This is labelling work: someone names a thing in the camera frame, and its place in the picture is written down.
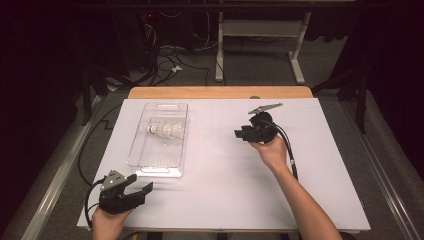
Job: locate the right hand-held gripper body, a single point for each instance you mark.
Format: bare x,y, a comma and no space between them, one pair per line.
265,131

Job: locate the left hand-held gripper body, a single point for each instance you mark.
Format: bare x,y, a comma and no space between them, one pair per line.
118,200

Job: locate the clear plastic container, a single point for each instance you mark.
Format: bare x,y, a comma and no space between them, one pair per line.
158,156

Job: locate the person's right hand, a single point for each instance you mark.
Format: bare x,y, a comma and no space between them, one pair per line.
273,155

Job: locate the person's left hand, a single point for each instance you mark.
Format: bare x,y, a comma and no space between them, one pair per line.
106,226

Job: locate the black metal stand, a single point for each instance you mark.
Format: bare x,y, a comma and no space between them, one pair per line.
86,100
361,100

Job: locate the white plug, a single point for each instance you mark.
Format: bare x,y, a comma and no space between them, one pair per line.
176,68

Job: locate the black computer tower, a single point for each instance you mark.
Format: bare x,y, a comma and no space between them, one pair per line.
133,40

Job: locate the aluminium rail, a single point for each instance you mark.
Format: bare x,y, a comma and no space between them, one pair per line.
56,180
386,186

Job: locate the white metal stand frame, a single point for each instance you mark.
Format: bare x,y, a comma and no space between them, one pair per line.
260,28

